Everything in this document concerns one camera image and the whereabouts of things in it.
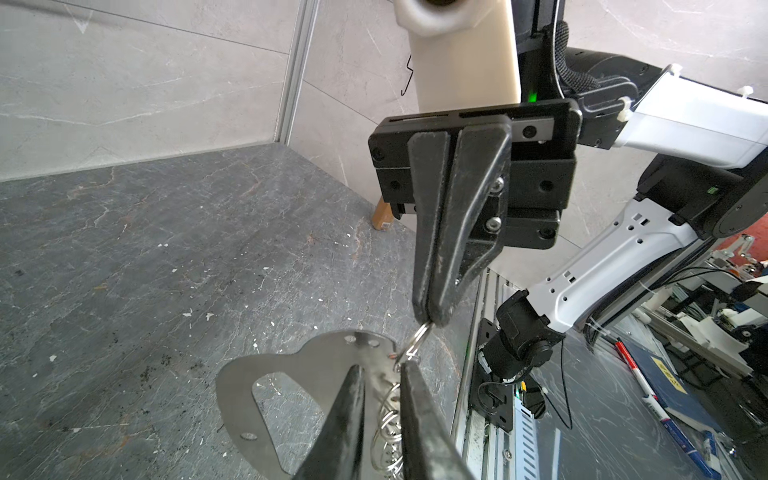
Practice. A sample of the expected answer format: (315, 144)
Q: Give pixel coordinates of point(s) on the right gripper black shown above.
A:
(450, 185)

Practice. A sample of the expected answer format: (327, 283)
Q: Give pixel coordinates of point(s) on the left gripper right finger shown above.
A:
(428, 451)

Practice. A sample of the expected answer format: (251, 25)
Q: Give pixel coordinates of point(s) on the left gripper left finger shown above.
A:
(338, 450)

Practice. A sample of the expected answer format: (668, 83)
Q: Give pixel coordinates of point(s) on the silver metal plate keychain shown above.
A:
(272, 405)

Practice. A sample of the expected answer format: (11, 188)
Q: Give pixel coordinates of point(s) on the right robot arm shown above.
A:
(708, 180)

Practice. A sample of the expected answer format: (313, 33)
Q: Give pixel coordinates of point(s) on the brown spice bottle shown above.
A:
(383, 217)

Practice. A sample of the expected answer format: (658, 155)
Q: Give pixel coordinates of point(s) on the red white pen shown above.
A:
(707, 459)

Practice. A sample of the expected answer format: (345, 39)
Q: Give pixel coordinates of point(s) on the blue book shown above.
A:
(672, 395)

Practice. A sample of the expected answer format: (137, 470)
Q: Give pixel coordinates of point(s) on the black wire hook rack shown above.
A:
(410, 72)

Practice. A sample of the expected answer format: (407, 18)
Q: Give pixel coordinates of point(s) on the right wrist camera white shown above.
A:
(463, 53)

